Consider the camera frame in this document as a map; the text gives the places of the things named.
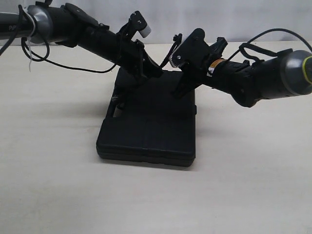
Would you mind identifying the white backdrop curtain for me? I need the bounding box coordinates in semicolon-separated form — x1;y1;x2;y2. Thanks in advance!
0;0;312;46

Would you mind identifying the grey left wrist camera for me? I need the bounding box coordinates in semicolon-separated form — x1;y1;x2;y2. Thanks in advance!
126;11;151;39

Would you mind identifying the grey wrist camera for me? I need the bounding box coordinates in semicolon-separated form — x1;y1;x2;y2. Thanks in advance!
126;11;151;39
169;28;211;68

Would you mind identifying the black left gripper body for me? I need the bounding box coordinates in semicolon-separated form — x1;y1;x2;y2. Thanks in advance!
113;26;153;80

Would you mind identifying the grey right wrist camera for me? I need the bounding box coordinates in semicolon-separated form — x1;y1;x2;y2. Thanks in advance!
169;28;211;68

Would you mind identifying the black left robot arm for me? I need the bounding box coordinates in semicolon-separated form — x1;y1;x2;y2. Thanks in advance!
0;0;163;93

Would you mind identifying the black braided rope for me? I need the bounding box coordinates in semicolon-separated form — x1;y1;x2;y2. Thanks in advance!
111;34;183;108

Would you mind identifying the white zip tie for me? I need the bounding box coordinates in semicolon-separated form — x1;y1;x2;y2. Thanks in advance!
22;7;36;72

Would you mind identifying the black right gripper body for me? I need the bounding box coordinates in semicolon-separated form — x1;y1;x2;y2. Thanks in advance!
180;37;228;85

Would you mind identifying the black plastic carry case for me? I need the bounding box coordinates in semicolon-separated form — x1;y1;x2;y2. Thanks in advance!
96;71;196;167

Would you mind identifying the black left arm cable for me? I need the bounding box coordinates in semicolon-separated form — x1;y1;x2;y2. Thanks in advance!
0;4;115;74

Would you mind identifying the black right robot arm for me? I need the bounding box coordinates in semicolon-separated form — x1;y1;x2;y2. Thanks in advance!
169;36;312;108

